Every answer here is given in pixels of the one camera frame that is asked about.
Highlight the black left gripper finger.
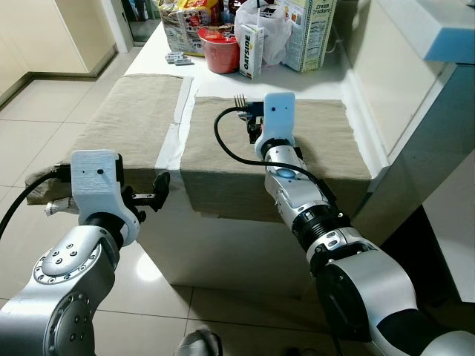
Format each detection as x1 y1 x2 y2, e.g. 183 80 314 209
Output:
151 172 171 212

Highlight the white Oatside milk carton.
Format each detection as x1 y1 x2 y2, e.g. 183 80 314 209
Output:
237 22 266 80

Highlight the beige cloth placemat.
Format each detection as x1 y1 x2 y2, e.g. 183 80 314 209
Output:
26 74 186 205
180 96 372 222

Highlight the red instant noodle cup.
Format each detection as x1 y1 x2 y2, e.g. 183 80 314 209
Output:
198 27 242 73

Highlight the white plastic bag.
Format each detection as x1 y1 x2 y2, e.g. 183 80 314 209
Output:
235 0 292 67

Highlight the small blister pack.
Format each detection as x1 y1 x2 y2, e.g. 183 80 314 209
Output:
165 52 194 66

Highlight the cream crackers box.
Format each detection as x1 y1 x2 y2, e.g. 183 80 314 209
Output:
276 0 338 73

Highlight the white raised bar counter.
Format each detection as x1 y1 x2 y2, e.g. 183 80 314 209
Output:
334 0 475 245

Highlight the yellow red snack bag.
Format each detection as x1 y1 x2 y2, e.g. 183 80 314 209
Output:
160 0 223 16

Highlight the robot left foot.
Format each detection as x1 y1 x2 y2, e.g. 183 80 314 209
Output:
177 330 223 356

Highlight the beige floor cabinet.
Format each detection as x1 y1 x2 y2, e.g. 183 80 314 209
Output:
0 0 119 75

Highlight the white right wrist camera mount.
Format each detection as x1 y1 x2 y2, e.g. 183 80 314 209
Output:
256 93 296 160

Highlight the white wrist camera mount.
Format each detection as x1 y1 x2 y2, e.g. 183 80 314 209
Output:
69 151 140 245
256 93 296 160

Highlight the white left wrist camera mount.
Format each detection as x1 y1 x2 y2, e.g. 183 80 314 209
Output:
69 151 140 245

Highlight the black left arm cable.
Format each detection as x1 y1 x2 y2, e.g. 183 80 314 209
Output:
0 167 71 238

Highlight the wire basket with packets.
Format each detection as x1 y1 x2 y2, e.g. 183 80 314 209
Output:
160 4 223 56

